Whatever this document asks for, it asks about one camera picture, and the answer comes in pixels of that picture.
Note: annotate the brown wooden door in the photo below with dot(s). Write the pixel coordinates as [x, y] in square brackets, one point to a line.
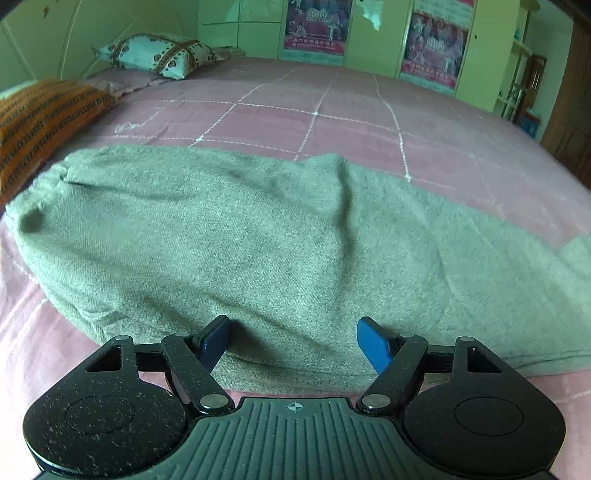
[572, 115]

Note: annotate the pink checked bed sheet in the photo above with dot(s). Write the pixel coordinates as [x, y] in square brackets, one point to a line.
[323, 120]

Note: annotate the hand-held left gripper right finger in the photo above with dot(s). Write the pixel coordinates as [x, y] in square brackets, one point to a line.
[373, 344]

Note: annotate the cream bed headboard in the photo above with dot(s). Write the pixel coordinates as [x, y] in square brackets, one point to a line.
[46, 41]

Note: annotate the orange striped pillow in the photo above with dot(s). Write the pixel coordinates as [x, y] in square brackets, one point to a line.
[41, 120]

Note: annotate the plastic container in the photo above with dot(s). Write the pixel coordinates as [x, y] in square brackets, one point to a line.
[529, 123]

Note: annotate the green shelf unit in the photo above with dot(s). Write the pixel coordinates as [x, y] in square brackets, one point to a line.
[519, 50]

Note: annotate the grey-green pants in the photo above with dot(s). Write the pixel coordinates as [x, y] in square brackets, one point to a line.
[231, 240]

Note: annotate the pink pillow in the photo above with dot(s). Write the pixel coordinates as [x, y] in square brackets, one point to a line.
[120, 79]

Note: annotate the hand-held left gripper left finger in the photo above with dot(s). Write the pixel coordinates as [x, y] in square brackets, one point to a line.
[215, 342]

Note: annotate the white brown patterned pillow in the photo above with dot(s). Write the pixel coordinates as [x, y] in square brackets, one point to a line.
[157, 53]

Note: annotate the wall poster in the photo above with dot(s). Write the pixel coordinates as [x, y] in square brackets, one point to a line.
[434, 46]
[318, 27]

